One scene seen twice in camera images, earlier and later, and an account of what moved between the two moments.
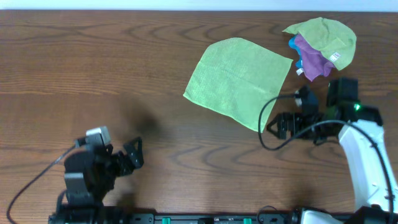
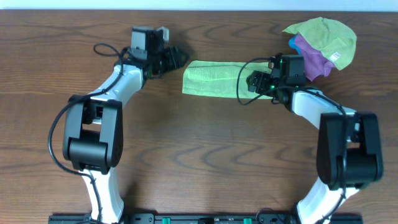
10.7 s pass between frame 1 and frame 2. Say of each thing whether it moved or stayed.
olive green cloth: stayed
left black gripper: moved
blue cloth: stayed
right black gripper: moved
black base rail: stayed
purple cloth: stayed
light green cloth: moved
